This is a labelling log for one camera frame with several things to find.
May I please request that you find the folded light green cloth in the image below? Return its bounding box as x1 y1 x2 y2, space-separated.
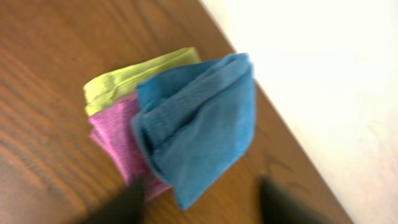
83 47 201 116

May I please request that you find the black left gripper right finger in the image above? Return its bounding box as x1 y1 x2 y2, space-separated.
259 177 331 224

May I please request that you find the folded purple cloth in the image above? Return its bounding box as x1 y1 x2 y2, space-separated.
88 93 171 200

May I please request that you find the blue microfiber cloth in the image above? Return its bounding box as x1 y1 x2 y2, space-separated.
131 53 256 209

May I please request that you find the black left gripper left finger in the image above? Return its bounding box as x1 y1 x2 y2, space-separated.
80 179 146 224

